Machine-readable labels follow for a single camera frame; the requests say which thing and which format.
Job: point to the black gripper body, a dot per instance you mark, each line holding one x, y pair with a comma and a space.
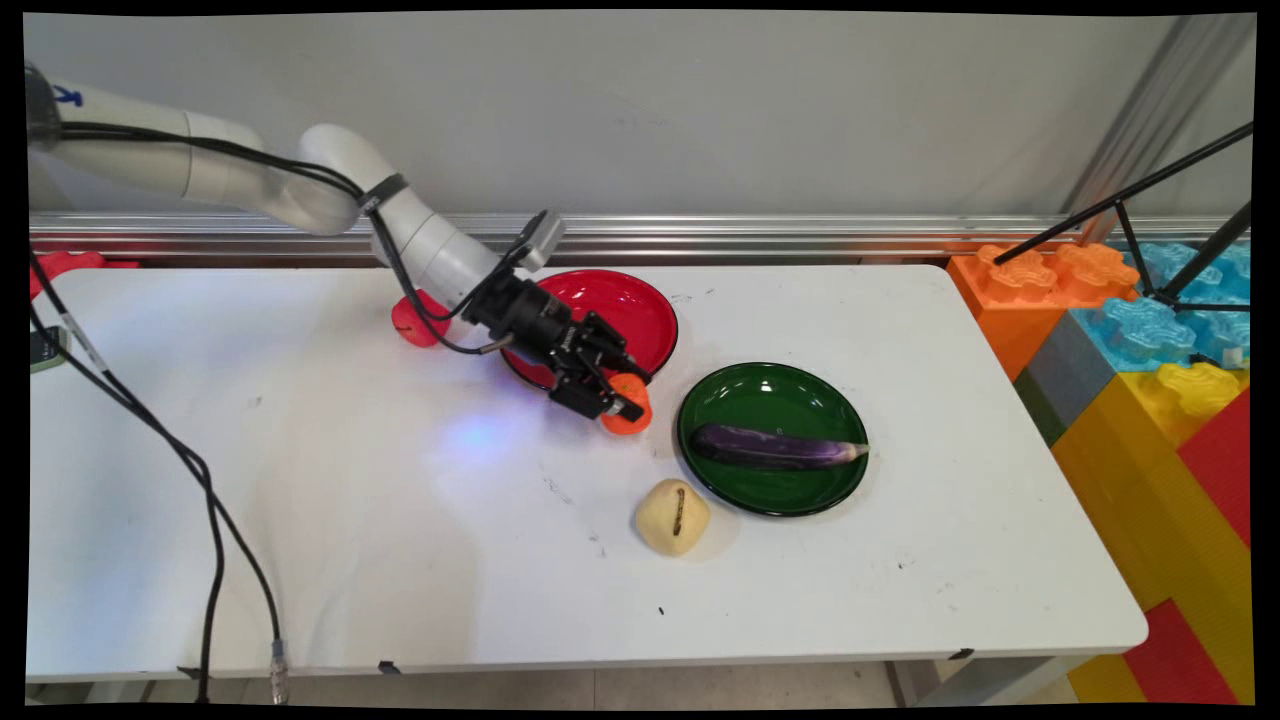
530, 320

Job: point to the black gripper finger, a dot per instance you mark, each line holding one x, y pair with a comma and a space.
628, 358
600, 402

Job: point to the orange toy fruit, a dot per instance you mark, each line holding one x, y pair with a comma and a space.
630, 425

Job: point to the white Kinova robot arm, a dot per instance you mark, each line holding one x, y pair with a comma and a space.
300, 185

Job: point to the red plate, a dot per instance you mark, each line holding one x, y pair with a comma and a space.
630, 310

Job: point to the red toy apple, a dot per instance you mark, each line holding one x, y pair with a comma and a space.
410, 322

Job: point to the beige toy potato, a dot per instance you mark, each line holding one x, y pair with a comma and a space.
672, 517

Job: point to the purple toy eggplant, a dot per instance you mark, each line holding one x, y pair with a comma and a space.
775, 449

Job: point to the green plate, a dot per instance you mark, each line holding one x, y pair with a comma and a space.
790, 490

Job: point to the orange building block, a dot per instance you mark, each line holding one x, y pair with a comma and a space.
1020, 300

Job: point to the dark green building block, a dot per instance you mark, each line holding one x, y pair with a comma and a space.
1038, 408

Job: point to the gray building block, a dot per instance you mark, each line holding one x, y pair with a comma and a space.
1065, 375

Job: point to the red plastic object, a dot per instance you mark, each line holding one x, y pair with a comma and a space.
80, 263

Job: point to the white table leg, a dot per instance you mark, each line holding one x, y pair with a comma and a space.
960, 680

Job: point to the gray handheld device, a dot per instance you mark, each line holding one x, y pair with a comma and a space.
42, 355

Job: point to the blue building block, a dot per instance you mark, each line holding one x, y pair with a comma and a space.
1150, 330

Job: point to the black tripod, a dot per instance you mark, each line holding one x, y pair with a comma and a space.
1130, 195

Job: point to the large yellow building block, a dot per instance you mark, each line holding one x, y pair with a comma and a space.
1140, 500

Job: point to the small yellow building block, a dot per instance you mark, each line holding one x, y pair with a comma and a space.
1105, 685

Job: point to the red building block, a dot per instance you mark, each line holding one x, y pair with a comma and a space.
1180, 660
1225, 465

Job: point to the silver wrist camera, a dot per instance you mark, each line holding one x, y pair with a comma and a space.
543, 238

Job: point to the horizontal aluminium rail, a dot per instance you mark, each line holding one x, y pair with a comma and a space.
800, 238

